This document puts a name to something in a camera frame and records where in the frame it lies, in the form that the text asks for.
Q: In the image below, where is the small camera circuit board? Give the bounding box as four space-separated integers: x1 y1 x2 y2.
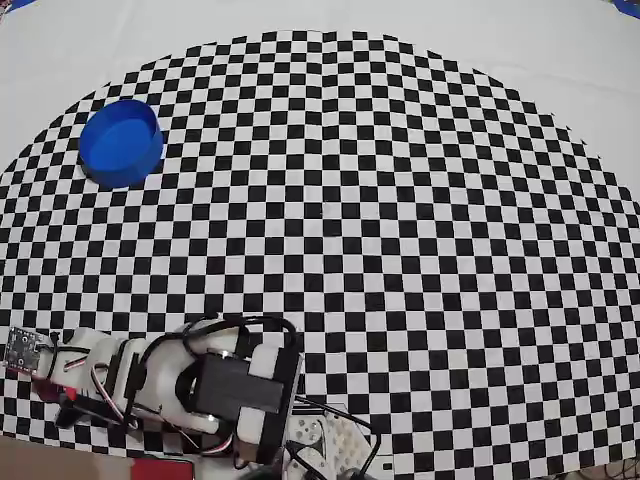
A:
2 327 49 374

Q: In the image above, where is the blue round box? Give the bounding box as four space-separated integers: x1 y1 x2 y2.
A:
78 98 166 190

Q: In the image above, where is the black-and-white gripper finger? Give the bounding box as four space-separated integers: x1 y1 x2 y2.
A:
53 397 127 430

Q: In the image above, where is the black cable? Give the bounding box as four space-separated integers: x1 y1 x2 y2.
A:
144 313 300 364
287 394 382 480

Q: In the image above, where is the red rectangular object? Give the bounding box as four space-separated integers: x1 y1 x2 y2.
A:
132 458 195 480

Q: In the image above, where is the white checkerboard paper mat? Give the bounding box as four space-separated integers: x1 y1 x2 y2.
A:
0 0 640 480

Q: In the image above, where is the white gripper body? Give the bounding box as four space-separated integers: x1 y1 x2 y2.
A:
47 327 122 397

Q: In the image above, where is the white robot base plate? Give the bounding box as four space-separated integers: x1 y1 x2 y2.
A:
279 399 381 480

